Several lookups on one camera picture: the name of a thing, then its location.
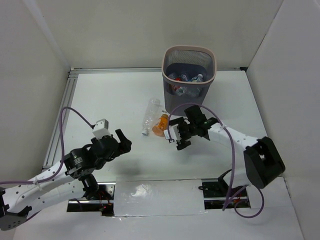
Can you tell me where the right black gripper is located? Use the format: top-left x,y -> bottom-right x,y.
169,116 -> 197,150

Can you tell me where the orange juice bottle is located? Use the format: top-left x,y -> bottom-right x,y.
152,113 -> 169,137

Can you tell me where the clear unlabelled plastic bottle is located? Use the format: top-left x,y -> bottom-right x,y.
141,98 -> 161,136

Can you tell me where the blue label bottle white cap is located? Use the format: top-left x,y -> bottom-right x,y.
173,86 -> 190,97

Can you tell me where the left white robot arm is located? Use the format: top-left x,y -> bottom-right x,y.
0,129 -> 132,231

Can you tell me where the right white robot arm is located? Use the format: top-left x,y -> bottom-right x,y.
164,105 -> 286,197

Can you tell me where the grey mesh waste bin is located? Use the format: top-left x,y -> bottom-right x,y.
161,45 -> 217,117

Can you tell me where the white taped front panel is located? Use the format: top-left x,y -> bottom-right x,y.
113,179 -> 205,217

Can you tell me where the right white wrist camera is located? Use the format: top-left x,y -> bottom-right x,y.
164,125 -> 182,143

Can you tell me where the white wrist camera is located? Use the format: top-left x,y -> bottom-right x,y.
164,125 -> 182,143
92,118 -> 111,140

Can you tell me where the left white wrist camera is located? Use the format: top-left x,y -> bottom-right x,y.
92,118 -> 111,140

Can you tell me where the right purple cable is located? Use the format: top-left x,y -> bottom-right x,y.
167,103 -> 265,219

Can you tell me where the purple cable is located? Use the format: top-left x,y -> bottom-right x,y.
167,103 -> 265,219
0,106 -> 97,222

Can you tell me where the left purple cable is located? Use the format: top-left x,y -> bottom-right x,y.
0,106 -> 97,222

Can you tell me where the aluminium frame rail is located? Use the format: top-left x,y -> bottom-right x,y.
44,68 -> 232,182

